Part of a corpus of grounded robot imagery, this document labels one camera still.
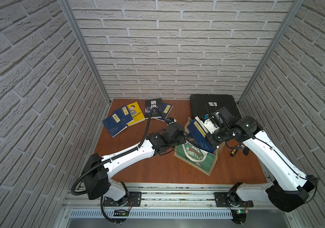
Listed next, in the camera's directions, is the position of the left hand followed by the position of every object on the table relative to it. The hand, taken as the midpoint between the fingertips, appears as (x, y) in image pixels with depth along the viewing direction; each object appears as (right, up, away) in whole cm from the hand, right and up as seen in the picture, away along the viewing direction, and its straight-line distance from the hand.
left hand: (187, 135), depth 76 cm
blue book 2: (-50, +4, +27) cm, 57 cm away
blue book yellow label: (+5, +3, -5) cm, 8 cm away
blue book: (-44, +11, +32) cm, 55 cm away
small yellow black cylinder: (+32, -13, +13) cm, 36 cm away
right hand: (+11, -1, -6) cm, 12 cm away
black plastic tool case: (+18, +20, +35) cm, 44 cm away
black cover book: (-25, +21, +41) cm, 52 cm away
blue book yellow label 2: (-12, +16, +38) cm, 43 cm away
